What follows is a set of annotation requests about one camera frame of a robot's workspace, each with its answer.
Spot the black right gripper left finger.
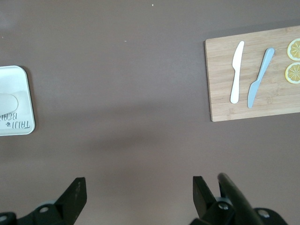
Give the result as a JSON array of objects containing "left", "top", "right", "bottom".
[{"left": 0, "top": 177, "right": 88, "bottom": 225}]

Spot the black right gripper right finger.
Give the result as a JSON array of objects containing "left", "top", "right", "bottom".
[{"left": 191, "top": 176, "right": 288, "bottom": 225}]

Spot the grey plastic knife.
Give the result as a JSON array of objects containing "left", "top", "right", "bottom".
[{"left": 247, "top": 47, "right": 275, "bottom": 109}]

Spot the white plastic knife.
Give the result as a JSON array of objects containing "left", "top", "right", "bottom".
[{"left": 230, "top": 41, "right": 245, "bottom": 104}]

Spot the wooden cutting board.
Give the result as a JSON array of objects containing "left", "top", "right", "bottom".
[{"left": 204, "top": 25, "right": 300, "bottom": 122}]

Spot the cream tray with bear print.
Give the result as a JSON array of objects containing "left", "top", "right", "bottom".
[{"left": 0, "top": 65, "right": 36, "bottom": 136}]

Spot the yellow lemon slice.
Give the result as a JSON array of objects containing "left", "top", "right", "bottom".
[
  {"left": 285, "top": 62, "right": 300, "bottom": 84},
  {"left": 287, "top": 38, "right": 300, "bottom": 61}
]

